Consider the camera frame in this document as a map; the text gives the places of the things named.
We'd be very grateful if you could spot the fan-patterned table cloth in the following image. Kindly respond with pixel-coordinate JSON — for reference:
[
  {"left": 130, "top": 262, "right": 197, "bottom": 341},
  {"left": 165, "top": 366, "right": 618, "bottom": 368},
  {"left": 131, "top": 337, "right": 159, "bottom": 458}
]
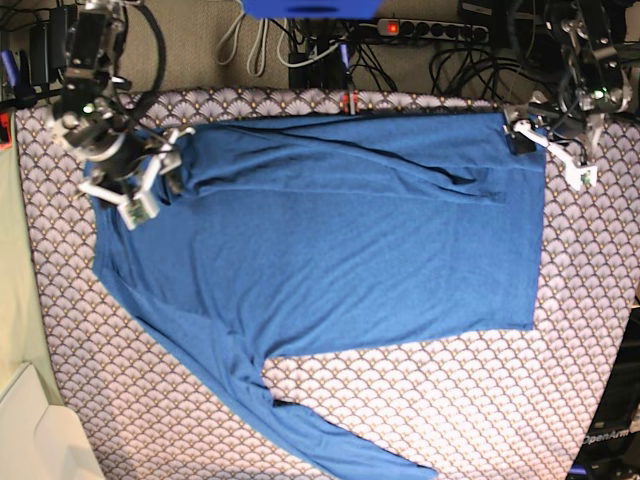
[{"left": 15, "top": 108, "right": 639, "bottom": 479}]

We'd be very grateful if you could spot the black power strip red switch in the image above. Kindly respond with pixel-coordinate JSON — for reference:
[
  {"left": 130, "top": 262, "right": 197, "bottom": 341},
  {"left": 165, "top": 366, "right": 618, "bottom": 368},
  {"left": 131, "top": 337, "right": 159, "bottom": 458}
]
[{"left": 375, "top": 18, "right": 490, "bottom": 44}]

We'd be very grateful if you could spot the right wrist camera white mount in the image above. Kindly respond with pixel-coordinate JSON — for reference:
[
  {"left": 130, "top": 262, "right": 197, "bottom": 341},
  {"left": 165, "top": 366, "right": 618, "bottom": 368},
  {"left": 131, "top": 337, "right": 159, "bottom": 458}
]
[{"left": 78, "top": 126, "right": 195, "bottom": 230}]

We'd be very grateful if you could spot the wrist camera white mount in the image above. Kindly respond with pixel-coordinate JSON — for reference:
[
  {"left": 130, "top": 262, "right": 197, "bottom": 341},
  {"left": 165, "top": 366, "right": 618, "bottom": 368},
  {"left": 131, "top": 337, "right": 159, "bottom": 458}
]
[
  {"left": 506, "top": 119, "right": 598, "bottom": 192},
  {"left": 78, "top": 126, "right": 195, "bottom": 230}
]

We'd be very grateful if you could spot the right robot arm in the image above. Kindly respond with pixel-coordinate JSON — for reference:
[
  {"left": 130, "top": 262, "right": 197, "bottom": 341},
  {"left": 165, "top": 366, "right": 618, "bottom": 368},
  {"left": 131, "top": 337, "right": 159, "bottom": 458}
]
[{"left": 51, "top": 1, "right": 545, "bottom": 207}]

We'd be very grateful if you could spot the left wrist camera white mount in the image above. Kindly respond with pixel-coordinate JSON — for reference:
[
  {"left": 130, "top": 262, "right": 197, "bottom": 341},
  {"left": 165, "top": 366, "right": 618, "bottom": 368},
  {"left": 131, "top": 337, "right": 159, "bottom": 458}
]
[{"left": 506, "top": 119, "right": 598, "bottom": 192}]

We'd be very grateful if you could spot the blue handled clamp left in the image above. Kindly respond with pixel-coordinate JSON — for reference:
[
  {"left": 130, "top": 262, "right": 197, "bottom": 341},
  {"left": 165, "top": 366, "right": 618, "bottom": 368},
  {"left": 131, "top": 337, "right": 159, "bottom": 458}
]
[{"left": 1, "top": 50, "right": 37, "bottom": 111}]

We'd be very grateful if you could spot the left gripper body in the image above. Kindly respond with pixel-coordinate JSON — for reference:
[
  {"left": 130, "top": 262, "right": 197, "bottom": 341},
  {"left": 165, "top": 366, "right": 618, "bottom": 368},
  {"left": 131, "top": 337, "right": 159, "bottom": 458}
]
[{"left": 502, "top": 92, "right": 605, "bottom": 155}]

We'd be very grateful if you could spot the black power adapter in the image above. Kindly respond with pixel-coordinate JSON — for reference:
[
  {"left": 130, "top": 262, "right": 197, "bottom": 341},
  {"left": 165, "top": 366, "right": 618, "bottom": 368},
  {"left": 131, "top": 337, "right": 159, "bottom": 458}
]
[{"left": 29, "top": 5, "right": 77, "bottom": 87}]

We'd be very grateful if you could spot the white looped cable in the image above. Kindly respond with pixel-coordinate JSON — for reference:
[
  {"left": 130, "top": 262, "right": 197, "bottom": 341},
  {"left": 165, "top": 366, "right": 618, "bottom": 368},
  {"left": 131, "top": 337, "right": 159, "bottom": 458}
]
[{"left": 216, "top": 14, "right": 271, "bottom": 77}]

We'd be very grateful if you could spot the red black table clamp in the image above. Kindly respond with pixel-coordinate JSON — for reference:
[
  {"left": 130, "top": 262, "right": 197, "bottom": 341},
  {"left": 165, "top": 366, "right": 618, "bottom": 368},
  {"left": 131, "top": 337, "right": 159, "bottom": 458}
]
[{"left": 339, "top": 43, "right": 358, "bottom": 116}]

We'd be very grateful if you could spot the blue long-sleeve T-shirt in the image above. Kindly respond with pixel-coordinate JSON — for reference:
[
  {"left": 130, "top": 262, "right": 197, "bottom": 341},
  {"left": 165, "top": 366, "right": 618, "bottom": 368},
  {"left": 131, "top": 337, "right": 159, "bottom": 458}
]
[{"left": 93, "top": 113, "right": 545, "bottom": 479}]

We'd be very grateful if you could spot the white plastic bin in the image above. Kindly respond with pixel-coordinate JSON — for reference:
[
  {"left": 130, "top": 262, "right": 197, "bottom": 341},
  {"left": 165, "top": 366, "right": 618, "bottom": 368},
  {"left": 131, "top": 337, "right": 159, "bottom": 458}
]
[{"left": 1, "top": 363, "right": 104, "bottom": 479}]

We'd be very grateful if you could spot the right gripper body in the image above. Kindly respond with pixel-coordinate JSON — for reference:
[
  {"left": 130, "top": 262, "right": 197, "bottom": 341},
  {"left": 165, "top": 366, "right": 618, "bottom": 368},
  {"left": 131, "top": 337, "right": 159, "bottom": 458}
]
[{"left": 49, "top": 107, "right": 168, "bottom": 195}]

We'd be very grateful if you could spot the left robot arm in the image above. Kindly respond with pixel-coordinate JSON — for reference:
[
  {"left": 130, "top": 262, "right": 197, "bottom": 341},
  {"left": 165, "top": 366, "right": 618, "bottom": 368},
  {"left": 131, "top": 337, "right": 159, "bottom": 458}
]
[{"left": 85, "top": 1, "right": 626, "bottom": 223}]

